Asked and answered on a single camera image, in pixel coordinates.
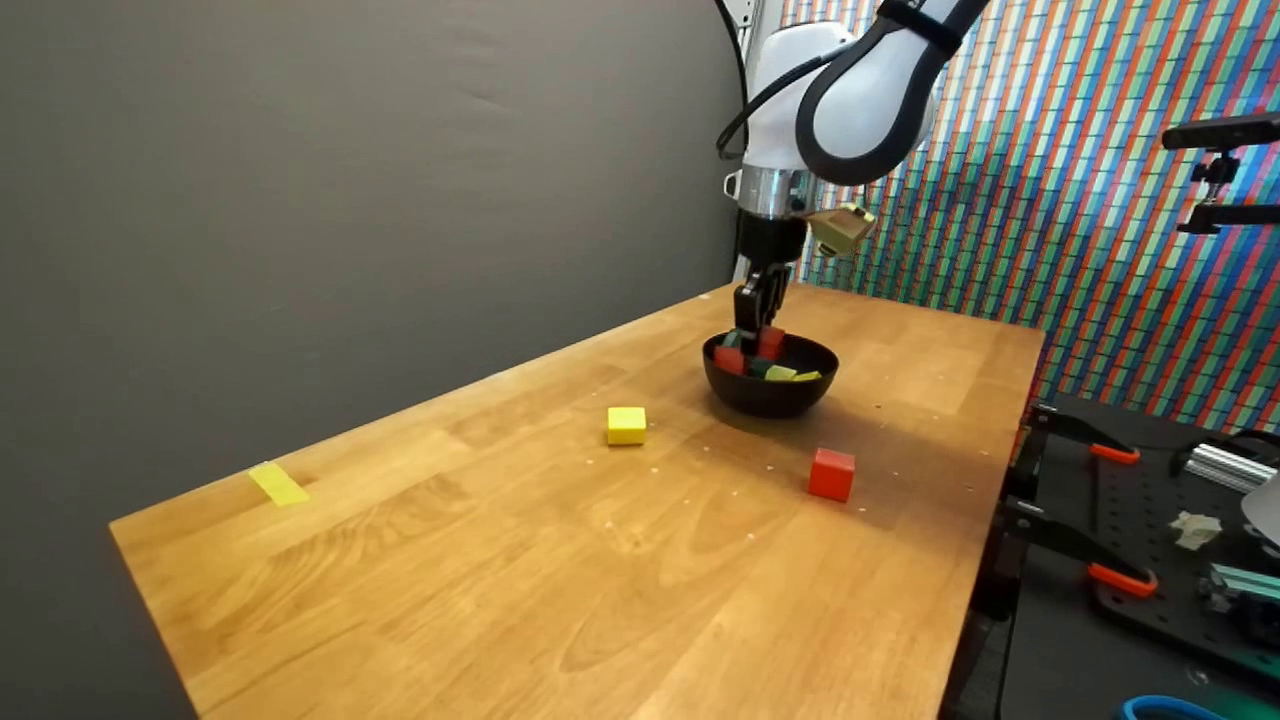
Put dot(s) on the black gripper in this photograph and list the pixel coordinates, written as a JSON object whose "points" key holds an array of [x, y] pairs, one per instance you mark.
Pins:
{"points": [[768, 244]]}

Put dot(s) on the yellow wooden block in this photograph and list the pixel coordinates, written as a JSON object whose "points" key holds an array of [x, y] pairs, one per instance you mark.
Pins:
{"points": [[627, 426], [791, 373]]}

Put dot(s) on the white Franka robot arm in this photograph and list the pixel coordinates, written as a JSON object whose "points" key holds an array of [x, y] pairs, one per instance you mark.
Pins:
{"points": [[867, 120]]}

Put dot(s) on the black bowl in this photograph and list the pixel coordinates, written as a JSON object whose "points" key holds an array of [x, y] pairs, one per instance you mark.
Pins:
{"points": [[774, 401]]}

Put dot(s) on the teal wooden block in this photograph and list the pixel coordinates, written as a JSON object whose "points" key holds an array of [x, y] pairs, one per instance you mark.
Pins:
{"points": [[756, 370]]}

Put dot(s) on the black pegboard bench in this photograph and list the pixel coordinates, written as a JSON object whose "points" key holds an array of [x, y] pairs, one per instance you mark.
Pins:
{"points": [[1146, 506]]}

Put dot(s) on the grey fabric backdrop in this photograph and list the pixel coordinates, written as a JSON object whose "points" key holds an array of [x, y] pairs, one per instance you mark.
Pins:
{"points": [[332, 203]]}

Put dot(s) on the small pale crumpled wad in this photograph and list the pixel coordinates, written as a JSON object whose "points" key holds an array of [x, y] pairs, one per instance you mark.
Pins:
{"points": [[1197, 530]]}

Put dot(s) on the silver aluminium bar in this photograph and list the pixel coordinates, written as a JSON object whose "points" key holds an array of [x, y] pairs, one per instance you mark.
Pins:
{"points": [[1225, 465]]}

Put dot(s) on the yellow tape strip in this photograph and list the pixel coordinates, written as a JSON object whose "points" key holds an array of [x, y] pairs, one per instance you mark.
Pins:
{"points": [[279, 486]]}

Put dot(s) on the grey round plate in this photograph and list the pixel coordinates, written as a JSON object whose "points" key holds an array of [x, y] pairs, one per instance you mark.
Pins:
{"points": [[1265, 515]]}

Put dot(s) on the teal metal bar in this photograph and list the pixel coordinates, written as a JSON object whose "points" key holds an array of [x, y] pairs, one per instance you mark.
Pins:
{"points": [[1247, 585]]}

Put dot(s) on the tan wrist camera box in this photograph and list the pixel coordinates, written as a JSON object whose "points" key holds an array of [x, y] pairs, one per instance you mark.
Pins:
{"points": [[842, 230]]}

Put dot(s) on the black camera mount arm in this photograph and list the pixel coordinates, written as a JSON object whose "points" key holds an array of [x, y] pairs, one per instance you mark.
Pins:
{"points": [[1223, 132]]}

